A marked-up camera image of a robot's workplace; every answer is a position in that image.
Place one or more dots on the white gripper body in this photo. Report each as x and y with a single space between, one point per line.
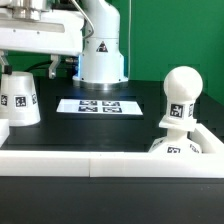
58 32

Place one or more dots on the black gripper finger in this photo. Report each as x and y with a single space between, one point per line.
6 67
55 61

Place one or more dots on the white lamp shade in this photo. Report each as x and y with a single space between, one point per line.
18 99

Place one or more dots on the white lamp bulb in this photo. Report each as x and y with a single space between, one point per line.
182 87

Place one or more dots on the white lamp base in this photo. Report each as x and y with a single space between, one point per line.
176 140

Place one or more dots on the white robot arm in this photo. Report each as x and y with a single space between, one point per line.
86 29

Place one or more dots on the white marker sheet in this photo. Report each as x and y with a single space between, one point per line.
99 107

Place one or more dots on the white left fence wall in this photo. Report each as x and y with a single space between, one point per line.
4 130

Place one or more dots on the white fence wall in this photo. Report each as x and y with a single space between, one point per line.
207 140
4 130
101 164

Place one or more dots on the white front fence wall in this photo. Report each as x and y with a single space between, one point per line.
101 164

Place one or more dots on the white right fence wall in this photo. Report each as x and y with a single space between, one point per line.
207 140

